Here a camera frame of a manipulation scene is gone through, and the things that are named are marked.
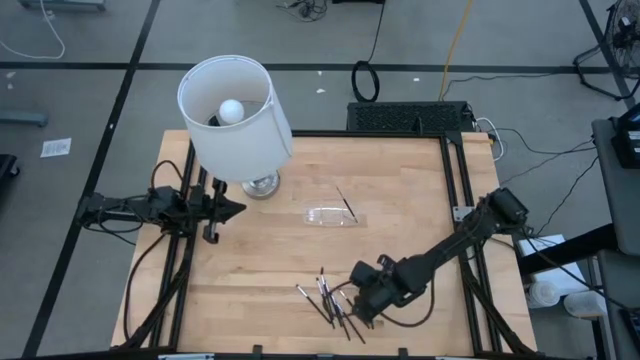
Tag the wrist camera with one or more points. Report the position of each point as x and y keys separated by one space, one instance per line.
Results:
x=202 y=204
x=362 y=274

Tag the silver aluminium rail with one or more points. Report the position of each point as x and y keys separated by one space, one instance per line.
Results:
x=455 y=358
x=187 y=357

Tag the black computer case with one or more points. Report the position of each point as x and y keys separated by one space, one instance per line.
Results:
x=410 y=117

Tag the black device with labels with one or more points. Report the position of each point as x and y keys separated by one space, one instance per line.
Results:
x=622 y=125

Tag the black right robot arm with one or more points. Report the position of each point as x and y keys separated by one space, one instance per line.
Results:
x=450 y=245

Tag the grey furniture foot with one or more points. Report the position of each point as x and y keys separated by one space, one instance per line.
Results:
x=22 y=119

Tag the white box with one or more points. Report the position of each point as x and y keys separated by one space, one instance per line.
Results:
x=572 y=280

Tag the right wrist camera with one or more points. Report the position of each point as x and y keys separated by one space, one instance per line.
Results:
x=362 y=274

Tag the white round container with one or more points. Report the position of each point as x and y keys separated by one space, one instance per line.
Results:
x=585 y=305
x=545 y=296

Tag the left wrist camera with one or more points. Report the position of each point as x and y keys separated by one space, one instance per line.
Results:
x=202 y=204

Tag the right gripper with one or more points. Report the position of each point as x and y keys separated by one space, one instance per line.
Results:
x=385 y=290

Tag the black diagonal brace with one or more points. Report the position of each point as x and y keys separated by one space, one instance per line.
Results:
x=565 y=250

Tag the black floor fan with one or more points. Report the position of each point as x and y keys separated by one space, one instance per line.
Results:
x=625 y=30

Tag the black aluminium frame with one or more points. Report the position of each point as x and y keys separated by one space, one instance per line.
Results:
x=365 y=133

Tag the white shade table lamp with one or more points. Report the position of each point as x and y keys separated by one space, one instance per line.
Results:
x=235 y=150

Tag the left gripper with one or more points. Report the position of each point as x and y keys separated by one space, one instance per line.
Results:
x=212 y=232

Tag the grey furniture base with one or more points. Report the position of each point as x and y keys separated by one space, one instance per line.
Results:
x=60 y=4

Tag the black frame bracket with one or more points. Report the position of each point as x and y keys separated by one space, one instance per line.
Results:
x=257 y=350
x=402 y=352

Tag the clear acrylic organizer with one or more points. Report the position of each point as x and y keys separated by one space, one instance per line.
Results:
x=325 y=217

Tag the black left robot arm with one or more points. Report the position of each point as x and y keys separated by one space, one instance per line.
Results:
x=120 y=210

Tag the grey side table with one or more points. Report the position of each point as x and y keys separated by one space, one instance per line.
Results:
x=620 y=210

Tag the white paper sheet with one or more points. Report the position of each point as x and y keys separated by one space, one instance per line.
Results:
x=56 y=148

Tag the silver mounting plate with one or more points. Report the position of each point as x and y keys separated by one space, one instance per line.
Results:
x=462 y=214

